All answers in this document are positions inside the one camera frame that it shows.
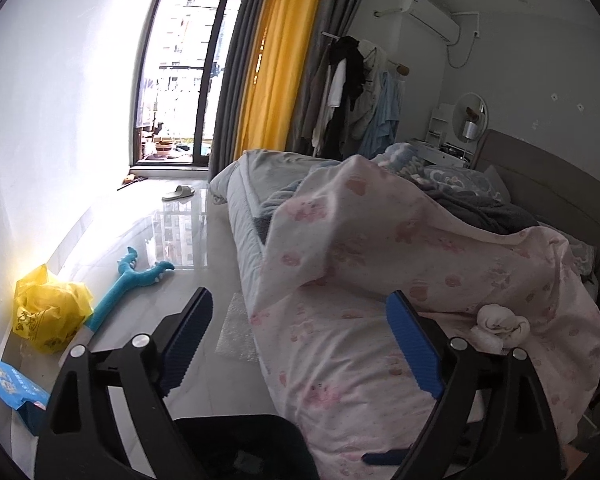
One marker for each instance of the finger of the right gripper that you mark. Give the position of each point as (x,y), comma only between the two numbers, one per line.
(392,457)

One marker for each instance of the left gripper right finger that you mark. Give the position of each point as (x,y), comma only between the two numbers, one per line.
(491,418)

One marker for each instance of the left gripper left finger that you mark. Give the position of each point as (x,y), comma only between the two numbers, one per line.
(80,438)

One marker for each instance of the white socks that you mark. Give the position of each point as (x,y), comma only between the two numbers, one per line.
(498,329)

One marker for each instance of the black trash bin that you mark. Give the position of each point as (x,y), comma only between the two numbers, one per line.
(255,446)

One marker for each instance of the blue paper bag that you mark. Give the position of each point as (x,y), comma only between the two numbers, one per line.
(23,396)

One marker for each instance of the yellow plastic bag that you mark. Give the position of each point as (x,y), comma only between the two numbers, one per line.
(47,312)

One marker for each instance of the teal plush toy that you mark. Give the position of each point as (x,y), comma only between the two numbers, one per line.
(129,279)

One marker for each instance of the dark grey blanket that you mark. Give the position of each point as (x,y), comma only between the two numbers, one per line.
(484,212)

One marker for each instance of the pink patterned duvet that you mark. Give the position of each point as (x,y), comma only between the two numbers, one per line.
(315,290)

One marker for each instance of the grey blue patterned pillow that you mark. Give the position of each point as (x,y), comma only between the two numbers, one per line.
(481,183)

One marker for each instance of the brown bed headboard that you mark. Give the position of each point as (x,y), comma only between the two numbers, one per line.
(544,184)

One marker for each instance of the white mattress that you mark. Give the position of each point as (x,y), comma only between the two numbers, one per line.
(252,188)

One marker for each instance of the white slipper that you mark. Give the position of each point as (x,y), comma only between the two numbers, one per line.
(181,192)

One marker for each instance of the white dresser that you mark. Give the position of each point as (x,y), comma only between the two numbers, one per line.
(439,146)

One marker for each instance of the round vanity mirror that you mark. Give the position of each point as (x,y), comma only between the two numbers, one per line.
(470,117)

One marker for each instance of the hanging clothes on rack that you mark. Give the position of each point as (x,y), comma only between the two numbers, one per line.
(356,104)

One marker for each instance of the balcony window door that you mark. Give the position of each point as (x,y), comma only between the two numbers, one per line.
(182,65)

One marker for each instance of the white air conditioner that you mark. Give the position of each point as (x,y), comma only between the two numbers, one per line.
(428,14)

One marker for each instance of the grey curtain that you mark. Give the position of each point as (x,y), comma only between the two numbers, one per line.
(333,16)

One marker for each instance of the yellow curtain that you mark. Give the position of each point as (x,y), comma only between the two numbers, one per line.
(274,73)

